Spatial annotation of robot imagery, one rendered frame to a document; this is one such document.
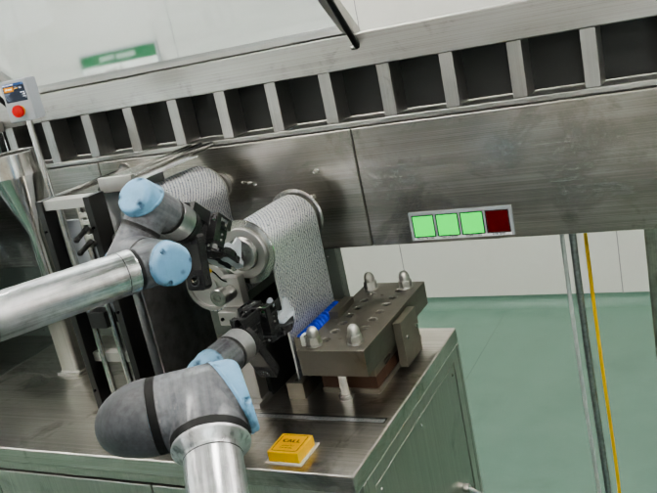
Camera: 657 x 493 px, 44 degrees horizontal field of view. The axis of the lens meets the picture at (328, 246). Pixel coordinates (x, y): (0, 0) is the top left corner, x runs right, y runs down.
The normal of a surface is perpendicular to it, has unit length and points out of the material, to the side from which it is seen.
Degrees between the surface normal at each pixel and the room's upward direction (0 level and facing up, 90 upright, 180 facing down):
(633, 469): 0
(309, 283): 90
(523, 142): 90
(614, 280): 90
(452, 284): 90
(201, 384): 31
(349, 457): 0
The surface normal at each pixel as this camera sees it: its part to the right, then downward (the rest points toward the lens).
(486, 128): -0.42, 0.33
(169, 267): 0.62, 0.10
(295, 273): 0.89, -0.06
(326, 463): -0.20, -0.94
